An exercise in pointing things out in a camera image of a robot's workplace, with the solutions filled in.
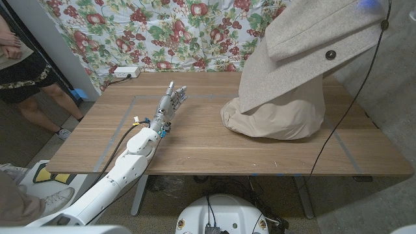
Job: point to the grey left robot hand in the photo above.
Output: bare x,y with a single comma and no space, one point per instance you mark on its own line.
167,104

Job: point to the beige wool coat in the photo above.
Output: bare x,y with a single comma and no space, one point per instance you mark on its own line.
286,81

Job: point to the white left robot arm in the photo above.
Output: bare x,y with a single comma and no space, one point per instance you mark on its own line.
113,182

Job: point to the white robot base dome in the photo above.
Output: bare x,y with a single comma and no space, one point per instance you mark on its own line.
224,214

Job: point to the white power strip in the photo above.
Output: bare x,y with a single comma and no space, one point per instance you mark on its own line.
126,71

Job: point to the floral fruit print backdrop cloth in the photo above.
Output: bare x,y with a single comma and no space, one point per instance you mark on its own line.
182,35

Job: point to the blue object on floor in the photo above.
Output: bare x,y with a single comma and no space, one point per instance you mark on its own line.
78,94

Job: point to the grey table leg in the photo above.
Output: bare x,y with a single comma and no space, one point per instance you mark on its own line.
304,198
139,195

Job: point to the yellow and black floor platform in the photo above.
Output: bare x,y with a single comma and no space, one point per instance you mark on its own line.
48,178

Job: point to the standing person in black skirt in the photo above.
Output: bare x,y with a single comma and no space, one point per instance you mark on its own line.
22,78

